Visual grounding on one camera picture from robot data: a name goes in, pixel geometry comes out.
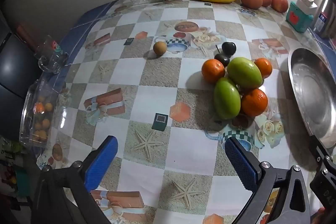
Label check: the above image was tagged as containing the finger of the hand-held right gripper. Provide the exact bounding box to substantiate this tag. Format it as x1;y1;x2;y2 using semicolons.
309;135;334;161

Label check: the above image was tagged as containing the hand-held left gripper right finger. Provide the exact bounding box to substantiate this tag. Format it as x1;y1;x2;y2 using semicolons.
225;137;314;224

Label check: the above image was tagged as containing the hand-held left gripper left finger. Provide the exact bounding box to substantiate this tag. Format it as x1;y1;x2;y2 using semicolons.
31;135;118;224

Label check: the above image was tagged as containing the orange mandarin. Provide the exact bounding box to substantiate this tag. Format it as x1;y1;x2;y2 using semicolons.
254;58;273;79
241;88;269;117
201;59;226;83

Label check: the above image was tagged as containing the steel bowl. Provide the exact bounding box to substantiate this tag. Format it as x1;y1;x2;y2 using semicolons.
288;48;336;148

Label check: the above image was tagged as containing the long green mango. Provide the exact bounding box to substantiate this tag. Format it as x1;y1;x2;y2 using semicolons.
213;77;241;120

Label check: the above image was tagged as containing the round green mango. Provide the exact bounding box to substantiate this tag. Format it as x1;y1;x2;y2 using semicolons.
227;57;263;90

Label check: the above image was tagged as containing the dark cherry with stem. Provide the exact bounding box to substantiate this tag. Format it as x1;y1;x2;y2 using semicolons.
214;44;231;67

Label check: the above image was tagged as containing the clear container of kumquats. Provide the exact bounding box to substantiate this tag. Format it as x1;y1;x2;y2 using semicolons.
19;80;69;148

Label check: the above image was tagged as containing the colourful packaging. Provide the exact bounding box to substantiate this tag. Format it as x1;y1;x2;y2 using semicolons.
0;135;34;203

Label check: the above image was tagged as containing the checkered printed tablecloth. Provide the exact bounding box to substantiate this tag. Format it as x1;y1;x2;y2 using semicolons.
20;0;336;224

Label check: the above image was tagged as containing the clear plastic container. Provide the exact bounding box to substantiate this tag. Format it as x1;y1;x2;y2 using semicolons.
34;35;69;73

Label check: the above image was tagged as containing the dark cabinet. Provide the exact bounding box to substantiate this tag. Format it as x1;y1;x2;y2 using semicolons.
0;11;40;135

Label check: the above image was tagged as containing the teal box with red heart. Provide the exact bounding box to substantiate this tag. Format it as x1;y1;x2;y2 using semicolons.
286;1;314;33

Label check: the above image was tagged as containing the steel kettle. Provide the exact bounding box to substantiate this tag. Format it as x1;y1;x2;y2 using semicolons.
312;0;336;38

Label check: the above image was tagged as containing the white charger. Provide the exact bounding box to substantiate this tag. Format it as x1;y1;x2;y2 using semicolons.
297;0;318;16

